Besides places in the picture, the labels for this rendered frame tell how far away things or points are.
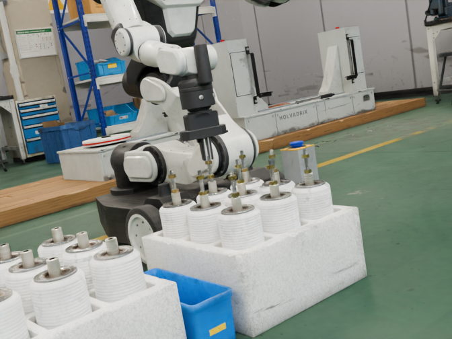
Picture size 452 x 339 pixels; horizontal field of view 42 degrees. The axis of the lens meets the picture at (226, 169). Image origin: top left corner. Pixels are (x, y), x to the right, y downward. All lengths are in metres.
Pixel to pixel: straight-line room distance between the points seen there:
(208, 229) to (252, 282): 0.19
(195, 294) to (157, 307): 0.23
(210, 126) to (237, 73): 2.64
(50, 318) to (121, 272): 0.14
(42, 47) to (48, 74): 0.34
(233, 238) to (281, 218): 0.13
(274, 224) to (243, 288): 0.19
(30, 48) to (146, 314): 6.83
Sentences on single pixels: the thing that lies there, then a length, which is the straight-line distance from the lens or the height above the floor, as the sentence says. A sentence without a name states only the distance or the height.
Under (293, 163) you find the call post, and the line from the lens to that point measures 1.66.
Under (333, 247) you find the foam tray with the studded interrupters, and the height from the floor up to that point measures 0.11.
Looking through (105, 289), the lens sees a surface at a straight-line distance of 1.11.
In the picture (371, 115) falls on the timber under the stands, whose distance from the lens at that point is 5.01.
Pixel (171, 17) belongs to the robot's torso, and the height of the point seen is 0.76.
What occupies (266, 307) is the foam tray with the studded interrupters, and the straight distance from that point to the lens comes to 1.28.
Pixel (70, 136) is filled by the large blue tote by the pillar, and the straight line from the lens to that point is 5.89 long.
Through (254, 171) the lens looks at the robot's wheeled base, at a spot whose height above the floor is 0.21.
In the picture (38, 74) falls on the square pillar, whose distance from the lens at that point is 7.79.
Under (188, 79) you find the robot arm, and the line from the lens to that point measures 1.49.
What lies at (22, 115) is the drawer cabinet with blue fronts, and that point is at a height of 0.53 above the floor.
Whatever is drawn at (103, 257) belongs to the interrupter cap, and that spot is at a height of 0.25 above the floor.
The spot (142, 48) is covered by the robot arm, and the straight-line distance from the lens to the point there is 1.66.
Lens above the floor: 0.54
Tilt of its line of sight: 9 degrees down
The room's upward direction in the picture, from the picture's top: 10 degrees counter-clockwise
